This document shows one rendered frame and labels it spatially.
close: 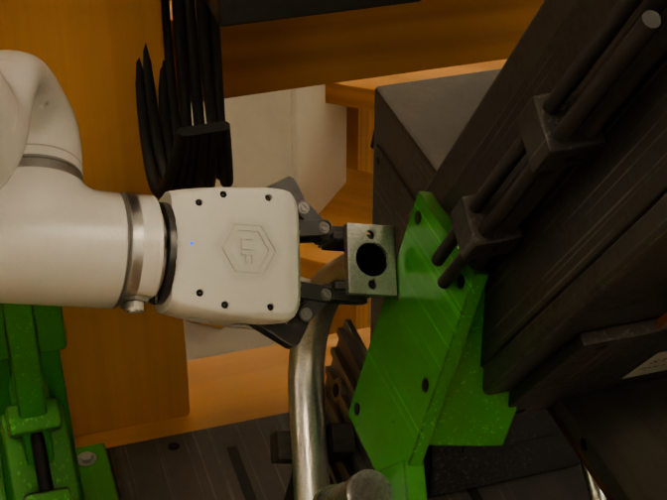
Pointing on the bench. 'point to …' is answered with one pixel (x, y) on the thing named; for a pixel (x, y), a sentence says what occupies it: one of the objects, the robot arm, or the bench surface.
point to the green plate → (427, 356)
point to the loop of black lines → (217, 163)
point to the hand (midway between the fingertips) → (349, 265)
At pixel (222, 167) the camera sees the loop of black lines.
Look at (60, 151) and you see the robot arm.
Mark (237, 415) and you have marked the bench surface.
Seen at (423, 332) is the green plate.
